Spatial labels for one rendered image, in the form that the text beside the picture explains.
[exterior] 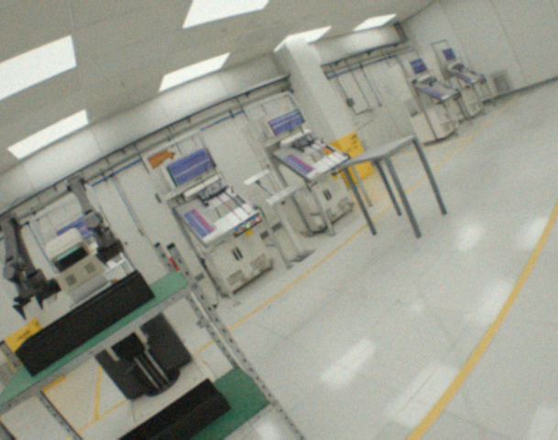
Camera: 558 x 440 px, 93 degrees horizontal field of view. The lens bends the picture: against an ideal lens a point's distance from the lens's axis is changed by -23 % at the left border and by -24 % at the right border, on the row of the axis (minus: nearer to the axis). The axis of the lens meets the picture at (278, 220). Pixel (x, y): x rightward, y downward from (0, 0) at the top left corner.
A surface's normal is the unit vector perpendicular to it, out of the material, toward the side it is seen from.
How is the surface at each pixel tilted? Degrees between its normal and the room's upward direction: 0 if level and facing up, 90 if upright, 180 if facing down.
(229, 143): 90
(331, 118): 90
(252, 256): 90
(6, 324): 90
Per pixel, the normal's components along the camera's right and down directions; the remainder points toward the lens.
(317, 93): 0.46, -0.06
